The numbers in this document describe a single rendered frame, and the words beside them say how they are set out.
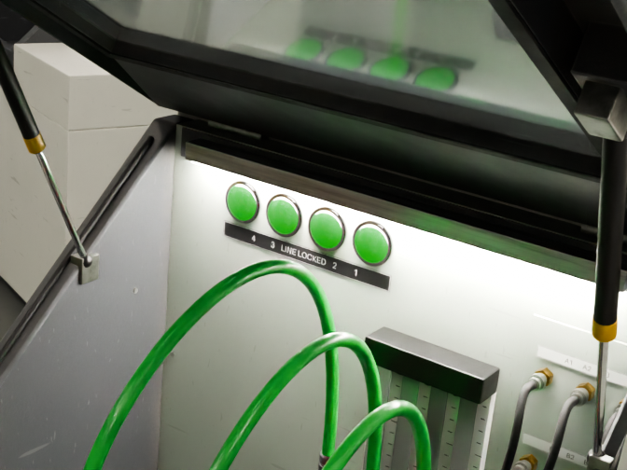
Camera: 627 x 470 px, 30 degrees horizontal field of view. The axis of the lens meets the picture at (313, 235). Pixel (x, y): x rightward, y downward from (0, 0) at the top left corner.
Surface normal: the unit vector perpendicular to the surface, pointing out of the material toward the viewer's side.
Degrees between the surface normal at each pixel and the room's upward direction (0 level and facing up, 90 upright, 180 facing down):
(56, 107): 90
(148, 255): 90
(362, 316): 90
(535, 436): 90
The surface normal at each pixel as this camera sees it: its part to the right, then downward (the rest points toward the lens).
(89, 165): 0.55, 0.33
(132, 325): 0.82, 0.26
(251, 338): -0.58, 0.22
